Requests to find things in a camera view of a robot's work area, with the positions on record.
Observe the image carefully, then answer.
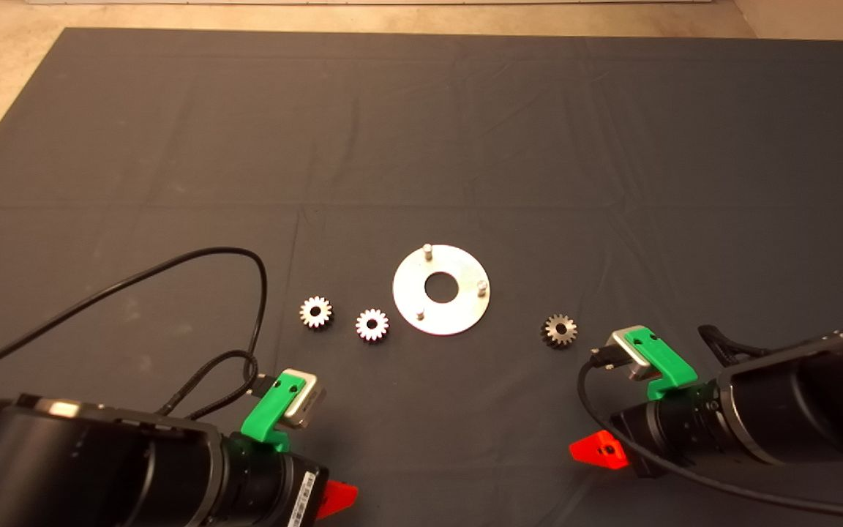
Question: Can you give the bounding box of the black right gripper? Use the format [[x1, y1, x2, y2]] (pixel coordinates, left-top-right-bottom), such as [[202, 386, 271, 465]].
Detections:
[[569, 386, 731, 480]]

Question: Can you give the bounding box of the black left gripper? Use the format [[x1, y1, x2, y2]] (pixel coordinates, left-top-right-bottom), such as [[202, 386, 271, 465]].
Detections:
[[225, 432, 359, 527]]

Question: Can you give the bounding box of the small steel planetary gear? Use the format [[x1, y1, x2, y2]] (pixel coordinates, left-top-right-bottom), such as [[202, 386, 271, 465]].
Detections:
[[355, 308, 390, 343], [299, 296, 334, 330], [541, 313, 578, 350]]

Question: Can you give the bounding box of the round metal carrier plate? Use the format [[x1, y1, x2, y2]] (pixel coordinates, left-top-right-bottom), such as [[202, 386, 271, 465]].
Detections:
[[392, 244, 491, 337]]

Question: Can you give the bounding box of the dark grey table cloth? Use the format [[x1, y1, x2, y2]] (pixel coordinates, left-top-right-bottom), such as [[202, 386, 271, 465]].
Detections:
[[0, 28, 843, 527]]

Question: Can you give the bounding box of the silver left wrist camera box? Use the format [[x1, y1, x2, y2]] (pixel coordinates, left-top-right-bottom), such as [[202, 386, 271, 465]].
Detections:
[[280, 370, 326, 430]]

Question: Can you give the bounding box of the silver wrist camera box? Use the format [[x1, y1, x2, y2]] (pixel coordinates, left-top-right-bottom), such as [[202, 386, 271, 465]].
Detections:
[[607, 325, 660, 381], [280, 370, 326, 430]]

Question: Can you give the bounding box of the green left camera mount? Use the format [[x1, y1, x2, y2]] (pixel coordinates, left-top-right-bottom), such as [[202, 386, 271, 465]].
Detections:
[[241, 371, 318, 452]]

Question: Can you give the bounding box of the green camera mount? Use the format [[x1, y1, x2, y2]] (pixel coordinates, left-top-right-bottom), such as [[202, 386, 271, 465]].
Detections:
[[625, 329, 698, 401], [241, 371, 318, 452]]

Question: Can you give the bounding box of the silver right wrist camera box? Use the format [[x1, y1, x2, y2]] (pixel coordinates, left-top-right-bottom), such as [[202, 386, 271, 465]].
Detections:
[[607, 325, 660, 381]]

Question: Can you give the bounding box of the green right camera mount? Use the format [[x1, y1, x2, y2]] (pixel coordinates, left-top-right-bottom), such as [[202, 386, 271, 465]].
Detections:
[[625, 329, 698, 401]]

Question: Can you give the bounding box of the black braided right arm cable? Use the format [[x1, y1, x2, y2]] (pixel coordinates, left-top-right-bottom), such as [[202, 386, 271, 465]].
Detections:
[[698, 324, 752, 367]]

